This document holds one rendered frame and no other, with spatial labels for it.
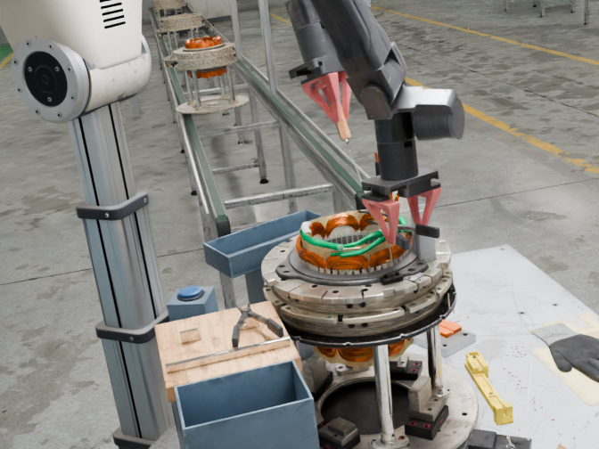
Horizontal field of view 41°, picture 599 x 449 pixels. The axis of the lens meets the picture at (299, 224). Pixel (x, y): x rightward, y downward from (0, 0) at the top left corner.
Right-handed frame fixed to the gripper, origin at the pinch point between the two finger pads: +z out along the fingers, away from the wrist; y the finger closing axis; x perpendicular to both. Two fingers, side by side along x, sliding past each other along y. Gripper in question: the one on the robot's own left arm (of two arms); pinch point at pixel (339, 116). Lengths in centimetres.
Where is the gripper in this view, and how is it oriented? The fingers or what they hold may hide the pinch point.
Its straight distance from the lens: 129.2
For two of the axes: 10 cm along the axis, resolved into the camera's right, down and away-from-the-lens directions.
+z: 3.0, 9.5, 0.5
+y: 7.0, -2.6, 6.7
